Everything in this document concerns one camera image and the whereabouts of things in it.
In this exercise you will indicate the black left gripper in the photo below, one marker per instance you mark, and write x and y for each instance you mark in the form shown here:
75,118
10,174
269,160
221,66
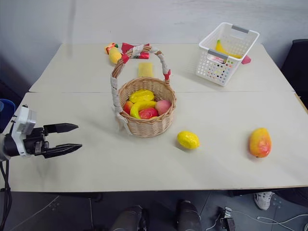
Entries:
36,142

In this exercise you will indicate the red yellow fruit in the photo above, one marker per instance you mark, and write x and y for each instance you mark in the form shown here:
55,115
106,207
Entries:
127,107

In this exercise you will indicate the yellow banana in wicker basket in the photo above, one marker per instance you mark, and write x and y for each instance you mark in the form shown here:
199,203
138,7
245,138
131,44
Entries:
140,107

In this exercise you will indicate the yellow plush fruit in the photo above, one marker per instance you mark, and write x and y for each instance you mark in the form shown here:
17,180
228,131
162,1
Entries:
114,55

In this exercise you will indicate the white plastic perforated basket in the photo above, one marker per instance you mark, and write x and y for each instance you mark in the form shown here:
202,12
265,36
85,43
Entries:
226,54

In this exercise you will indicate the yellow banana in white basket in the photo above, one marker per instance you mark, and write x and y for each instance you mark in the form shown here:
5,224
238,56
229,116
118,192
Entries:
225,50

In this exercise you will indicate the blue bin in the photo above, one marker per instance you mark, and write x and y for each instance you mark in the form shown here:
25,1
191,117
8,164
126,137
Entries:
6,110

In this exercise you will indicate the red apple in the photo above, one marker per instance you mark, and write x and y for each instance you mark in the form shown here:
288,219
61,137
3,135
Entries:
148,113

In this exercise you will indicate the dark rounded robot knee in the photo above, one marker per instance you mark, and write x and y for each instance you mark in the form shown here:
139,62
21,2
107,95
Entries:
128,219
188,215

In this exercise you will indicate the pink peach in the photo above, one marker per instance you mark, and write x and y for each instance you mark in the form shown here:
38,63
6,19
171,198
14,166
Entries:
163,106

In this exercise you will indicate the yellow sponge block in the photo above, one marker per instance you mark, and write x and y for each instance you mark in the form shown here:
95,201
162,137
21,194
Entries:
145,69

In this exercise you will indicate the red snack wrapper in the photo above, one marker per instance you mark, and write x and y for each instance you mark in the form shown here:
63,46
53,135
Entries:
137,50

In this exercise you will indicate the yellow lemon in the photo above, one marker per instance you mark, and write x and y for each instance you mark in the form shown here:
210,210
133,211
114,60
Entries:
188,140

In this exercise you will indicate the black device on floor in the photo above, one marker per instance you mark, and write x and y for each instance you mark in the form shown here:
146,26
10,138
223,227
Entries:
227,220

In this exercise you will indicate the orange yellow mango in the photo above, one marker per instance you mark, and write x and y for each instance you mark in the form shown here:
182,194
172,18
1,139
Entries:
260,142

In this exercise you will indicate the red pink packet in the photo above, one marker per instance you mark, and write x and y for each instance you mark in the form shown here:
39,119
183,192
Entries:
247,59

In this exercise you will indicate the white sneaker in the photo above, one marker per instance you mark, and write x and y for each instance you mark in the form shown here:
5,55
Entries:
263,200

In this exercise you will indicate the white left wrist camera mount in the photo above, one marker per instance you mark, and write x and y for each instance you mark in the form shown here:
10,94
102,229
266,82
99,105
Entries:
22,125

